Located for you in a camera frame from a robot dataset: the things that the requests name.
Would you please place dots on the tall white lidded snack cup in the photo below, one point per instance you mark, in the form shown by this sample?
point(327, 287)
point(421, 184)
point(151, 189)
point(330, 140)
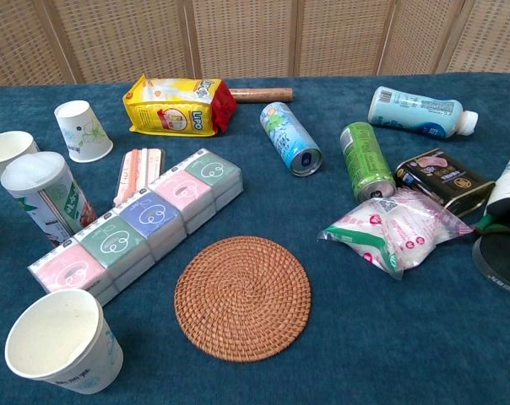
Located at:
point(48, 194)

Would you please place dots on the light blue drink can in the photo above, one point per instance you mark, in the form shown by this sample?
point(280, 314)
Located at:
point(286, 135)

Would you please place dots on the round woven rattan coaster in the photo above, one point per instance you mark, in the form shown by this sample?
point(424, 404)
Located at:
point(242, 299)

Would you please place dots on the white paper cup floral print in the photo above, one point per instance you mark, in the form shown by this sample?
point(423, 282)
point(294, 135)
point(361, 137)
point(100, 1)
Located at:
point(84, 131)

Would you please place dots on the light blue bottle white cap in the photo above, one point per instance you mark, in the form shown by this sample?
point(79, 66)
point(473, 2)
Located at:
point(415, 111)

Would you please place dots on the black luncheon meat tin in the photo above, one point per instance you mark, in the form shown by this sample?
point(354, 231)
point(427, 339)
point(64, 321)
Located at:
point(445, 177)

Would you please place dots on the white paper cup blue print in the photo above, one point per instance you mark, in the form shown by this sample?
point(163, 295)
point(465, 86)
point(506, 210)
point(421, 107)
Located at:
point(52, 333)

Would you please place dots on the rattan folding screen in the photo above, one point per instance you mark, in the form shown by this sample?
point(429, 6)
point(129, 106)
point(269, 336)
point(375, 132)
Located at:
point(246, 38)

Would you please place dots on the long pastel tissue multipack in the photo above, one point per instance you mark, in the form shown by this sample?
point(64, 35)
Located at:
point(149, 219)

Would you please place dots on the green drink can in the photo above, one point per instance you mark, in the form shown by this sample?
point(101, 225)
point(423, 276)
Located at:
point(365, 160)

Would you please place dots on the plain white paper cup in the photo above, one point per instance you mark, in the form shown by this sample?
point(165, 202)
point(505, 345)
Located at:
point(3, 147)

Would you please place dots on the pink white plastic snack bag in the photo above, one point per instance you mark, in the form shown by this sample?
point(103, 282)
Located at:
point(394, 232)

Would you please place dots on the pink striped wafer packet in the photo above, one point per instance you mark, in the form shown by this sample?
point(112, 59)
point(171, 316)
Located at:
point(137, 173)

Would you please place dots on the yellow Lipo biscuit bag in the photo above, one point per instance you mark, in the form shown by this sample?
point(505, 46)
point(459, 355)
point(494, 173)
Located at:
point(175, 111)

